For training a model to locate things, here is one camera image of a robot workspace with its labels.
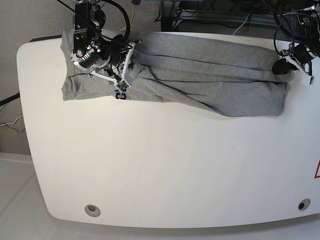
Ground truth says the grey T-shirt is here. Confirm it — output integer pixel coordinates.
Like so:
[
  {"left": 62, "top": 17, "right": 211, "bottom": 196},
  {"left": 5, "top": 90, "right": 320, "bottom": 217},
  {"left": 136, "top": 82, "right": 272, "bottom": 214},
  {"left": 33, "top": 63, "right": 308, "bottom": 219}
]
[{"left": 60, "top": 29, "right": 292, "bottom": 117}]

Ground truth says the black table leg base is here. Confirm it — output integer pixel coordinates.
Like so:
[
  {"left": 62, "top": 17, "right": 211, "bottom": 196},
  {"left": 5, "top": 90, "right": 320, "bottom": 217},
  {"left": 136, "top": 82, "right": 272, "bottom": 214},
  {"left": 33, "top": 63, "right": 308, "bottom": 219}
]
[{"left": 160, "top": 16, "right": 175, "bottom": 32}]

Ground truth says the yellow cable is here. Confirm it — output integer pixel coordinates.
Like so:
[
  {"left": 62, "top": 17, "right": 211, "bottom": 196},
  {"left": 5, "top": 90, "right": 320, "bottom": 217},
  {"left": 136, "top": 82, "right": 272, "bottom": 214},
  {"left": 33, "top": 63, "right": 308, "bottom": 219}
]
[{"left": 119, "top": 3, "right": 137, "bottom": 32}]

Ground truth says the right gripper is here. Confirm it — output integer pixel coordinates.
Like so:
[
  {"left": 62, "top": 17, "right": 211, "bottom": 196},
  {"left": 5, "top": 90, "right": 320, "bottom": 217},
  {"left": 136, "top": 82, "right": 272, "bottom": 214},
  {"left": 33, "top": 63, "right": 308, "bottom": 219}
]
[{"left": 89, "top": 39, "right": 142, "bottom": 84}]

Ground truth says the right table grommet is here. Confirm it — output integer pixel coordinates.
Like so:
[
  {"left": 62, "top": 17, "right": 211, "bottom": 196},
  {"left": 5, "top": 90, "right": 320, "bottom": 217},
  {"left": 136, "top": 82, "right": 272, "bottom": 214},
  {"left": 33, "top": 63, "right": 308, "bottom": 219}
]
[{"left": 298, "top": 198, "right": 311, "bottom": 211}]

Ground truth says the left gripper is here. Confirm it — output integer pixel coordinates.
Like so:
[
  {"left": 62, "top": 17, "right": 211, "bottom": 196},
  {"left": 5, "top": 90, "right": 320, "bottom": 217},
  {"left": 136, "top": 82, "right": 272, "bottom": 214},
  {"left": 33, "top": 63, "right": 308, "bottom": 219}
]
[{"left": 272, "top": 43, "right": 320, "bottom": 75}]

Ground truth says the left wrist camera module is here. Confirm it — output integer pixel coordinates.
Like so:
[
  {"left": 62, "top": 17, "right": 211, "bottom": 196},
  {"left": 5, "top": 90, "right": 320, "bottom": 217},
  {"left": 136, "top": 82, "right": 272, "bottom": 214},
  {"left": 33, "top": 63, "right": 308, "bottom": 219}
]
[{"left": 114, "top": 78, "right": 131, "bottom": 93}]

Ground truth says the left table grommet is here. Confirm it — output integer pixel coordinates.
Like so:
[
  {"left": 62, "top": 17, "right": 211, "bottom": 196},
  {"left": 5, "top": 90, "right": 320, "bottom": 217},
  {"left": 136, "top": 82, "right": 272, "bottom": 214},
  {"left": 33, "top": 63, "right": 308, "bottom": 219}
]
[{"left": 84, "top": 204, "right": 101, "bottom": 218}]

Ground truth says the table grommet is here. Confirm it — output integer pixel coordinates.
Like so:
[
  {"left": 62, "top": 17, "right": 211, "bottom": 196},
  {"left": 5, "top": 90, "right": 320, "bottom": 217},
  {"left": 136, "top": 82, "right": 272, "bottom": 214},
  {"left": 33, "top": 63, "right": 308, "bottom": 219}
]
[
  {"left": 298, "top": 198, "right": 311, "bottom": 211},
  {"left": 84, "top": 204, "right": 101, "bottom": 218}
]

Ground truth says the white cable on floor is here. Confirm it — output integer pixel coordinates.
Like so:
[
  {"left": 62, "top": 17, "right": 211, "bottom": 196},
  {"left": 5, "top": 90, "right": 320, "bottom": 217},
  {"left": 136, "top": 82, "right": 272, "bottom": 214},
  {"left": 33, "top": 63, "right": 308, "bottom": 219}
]
[{"left": 0, "top": 114, "right": 24, "bottom": 126}]

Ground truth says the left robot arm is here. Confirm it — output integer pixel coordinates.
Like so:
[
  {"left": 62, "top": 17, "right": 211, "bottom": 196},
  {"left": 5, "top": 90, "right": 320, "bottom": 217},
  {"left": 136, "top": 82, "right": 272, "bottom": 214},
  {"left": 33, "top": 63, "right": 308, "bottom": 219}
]
[{"left": 272, "top": 0, "right": 320, "bottom": 76}]

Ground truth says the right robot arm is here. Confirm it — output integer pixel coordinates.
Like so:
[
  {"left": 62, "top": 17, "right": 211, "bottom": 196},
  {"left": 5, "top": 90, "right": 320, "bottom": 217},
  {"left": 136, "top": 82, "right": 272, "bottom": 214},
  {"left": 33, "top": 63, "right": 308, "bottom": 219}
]
[{"left": 70, "top": 0, "right": 142, "bottom": 91}]

